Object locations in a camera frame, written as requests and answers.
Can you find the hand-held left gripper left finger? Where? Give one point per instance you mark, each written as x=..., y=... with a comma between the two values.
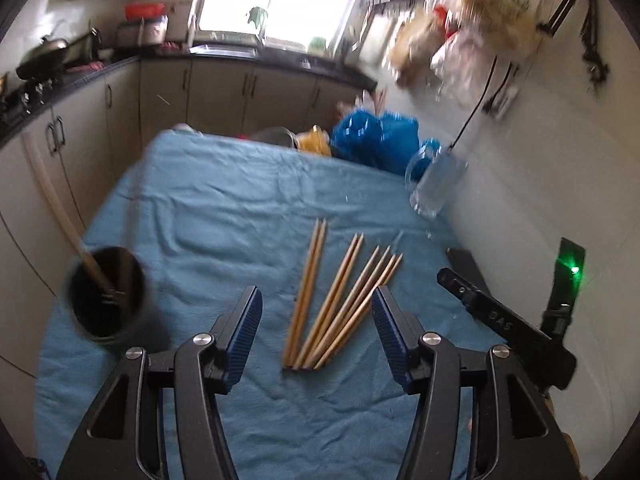
x=245, y=330

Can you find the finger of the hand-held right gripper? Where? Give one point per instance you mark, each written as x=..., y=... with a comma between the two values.
x=456, y=287
x=462, y=262

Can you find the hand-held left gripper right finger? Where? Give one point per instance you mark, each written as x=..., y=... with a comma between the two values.
x=390, y=340

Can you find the bundle of wooden chopsticks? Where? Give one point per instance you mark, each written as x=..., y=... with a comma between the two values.
x=305, y=300

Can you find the black cylindrical utensil holder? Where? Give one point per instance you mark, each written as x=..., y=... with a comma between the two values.
x=107, y=320

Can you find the light wooden chopstick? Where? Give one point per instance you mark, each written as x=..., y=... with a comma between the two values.
x=87, y=255

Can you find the person's right forearm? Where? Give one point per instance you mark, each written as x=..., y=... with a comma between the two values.
x=571, y=452

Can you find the clear glass mug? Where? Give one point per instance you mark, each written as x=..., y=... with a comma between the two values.
x=437, y=185

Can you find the blue towel cloth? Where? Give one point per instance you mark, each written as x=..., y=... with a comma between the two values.
x=225, y=210

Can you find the blue plastic bag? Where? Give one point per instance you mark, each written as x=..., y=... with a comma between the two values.
x=372, y=142

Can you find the pink plastic bag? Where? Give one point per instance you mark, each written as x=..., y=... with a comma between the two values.
x=367, y=102

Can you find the yellow plastic bag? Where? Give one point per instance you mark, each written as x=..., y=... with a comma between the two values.
x=315, y=142

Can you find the clear white plastic bag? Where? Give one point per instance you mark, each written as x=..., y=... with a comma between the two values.
x=465, y=70

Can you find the grey metal bowl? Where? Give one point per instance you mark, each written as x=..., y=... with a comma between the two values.
x=272, y=136

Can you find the tan plastic bag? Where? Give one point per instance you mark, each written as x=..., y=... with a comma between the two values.
x=412, y=50

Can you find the beige lower kitchen cabinets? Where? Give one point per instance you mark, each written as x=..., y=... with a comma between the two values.
x=200, y=95

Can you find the red packet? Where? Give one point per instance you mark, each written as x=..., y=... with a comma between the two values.
x=444, y=20

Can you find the black kitchen countertop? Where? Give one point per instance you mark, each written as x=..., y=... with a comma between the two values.
x=310, y=65

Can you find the green plastic cup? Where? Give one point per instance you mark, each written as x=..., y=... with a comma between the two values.
x=317, y=46

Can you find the black hanging tool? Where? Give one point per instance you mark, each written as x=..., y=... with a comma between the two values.
x=557, y=10

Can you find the steel kitchen sink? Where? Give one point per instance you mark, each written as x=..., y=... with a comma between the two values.
x=225, y=49

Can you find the pink dish cloth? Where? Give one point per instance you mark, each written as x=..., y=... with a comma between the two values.
x=171, y=47
x=85, y=67

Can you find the green rubber glove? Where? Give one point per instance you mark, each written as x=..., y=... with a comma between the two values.
x=256, y=17

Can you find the steel countertop appliance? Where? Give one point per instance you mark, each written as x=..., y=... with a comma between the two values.
x=140, y=32

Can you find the gas stove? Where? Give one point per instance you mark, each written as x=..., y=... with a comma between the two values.
x=20, y=95

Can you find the red plastic basin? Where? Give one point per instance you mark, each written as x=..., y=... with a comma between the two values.
x=145, y=10

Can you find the black wok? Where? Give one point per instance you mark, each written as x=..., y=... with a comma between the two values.
x=42, y=55

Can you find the white wall socket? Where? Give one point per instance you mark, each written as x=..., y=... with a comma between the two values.
x=501, y=99

